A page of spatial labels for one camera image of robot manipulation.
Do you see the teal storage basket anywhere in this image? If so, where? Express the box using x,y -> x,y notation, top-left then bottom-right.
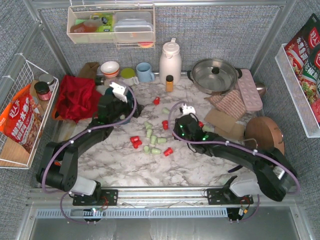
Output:
104,87 -> 138,125

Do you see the brown cardboard sheet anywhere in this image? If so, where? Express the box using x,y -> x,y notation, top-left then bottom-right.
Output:
204,108 -> 237,133
214,123 -> 245,141

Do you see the striped pink cloth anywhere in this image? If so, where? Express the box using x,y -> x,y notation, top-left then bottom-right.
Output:
204,89 -> 247,120

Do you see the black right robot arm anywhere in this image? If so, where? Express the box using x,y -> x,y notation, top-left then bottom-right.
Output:
172,113 -> 301,202

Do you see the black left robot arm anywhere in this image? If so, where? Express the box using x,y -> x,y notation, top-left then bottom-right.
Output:
36,94 -> 144,192

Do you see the red cloth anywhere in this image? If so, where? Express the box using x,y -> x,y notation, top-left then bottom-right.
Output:
51,75 -> 102,123

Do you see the green lidded cup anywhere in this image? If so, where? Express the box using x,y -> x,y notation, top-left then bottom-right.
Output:
120,68 -> 139,86

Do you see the white striped bowl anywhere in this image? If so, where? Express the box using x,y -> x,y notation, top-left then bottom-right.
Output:
100,61 -> 120,78

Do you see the brown paper bag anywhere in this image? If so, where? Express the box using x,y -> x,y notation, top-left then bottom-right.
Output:
77,62 -> 100,80

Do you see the orange spice bottle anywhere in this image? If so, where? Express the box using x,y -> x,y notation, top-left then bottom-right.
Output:
165,75 -> 174,92

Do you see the blue mug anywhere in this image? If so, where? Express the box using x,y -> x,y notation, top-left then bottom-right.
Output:
136,62 -> 155,83

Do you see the steel pot with lid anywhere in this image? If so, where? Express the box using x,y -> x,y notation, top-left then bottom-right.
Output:
187,58 -> 243,96

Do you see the white thermos jug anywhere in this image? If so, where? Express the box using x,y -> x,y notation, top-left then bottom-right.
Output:
159,38 -> 182,85

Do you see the steel lid jar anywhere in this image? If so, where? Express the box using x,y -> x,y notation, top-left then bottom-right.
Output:
38,73 -> 56,92

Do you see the pink egg tray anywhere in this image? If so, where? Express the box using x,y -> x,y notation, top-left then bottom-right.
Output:
235,68 -> 263,112

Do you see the dark lid jar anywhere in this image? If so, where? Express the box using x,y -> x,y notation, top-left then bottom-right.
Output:
34,81 -> 52,101

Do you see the round wooden board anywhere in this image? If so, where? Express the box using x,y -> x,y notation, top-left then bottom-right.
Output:
244,116 -> 285,155

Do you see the steel ladle bowl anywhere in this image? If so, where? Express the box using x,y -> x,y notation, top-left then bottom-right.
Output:
255,82 -> 267,98

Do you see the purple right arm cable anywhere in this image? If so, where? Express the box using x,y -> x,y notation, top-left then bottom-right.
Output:
167,101 -> 301,223

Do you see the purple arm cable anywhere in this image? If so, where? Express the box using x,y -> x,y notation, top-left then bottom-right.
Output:
167,101 -> 301,223
41,80 -> 138,224

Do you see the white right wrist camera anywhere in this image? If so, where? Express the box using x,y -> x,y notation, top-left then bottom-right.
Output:
180,103 -> 196,116

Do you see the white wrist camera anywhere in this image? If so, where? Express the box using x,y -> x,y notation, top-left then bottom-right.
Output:
109,82 -> 128,103
180,103 -> 196,116

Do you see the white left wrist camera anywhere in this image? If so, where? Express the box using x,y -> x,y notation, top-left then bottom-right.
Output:
109,82 -> 128,103

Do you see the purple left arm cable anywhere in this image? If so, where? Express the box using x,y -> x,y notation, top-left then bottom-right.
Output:
41,80 -> 138,224

